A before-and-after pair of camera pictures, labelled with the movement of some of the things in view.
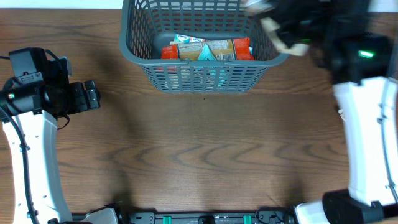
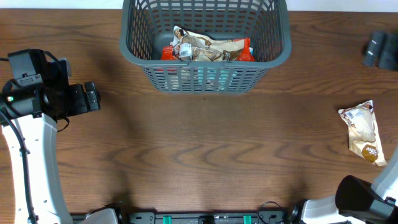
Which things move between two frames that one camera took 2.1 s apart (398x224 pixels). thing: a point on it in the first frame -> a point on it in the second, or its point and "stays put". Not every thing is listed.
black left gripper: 80,97 stays put
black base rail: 285,215 stays put
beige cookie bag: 269,25 -> 189,46
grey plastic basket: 147,26 stays put
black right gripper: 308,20 -> 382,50
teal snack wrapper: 206,54 -> 217,78
